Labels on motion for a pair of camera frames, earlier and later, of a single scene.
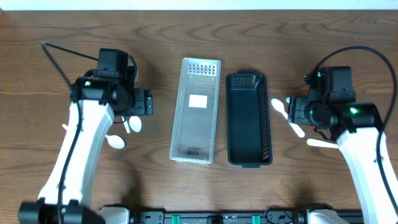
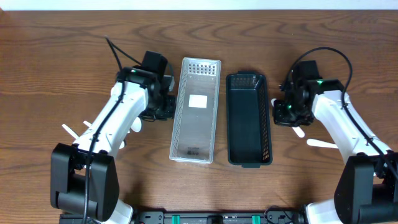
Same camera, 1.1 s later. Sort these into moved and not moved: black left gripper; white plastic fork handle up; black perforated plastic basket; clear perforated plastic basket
Moved: black left gripper
Not moved: clear perforated plastic basket; black perforated plastic basket; white plastic fork handle up
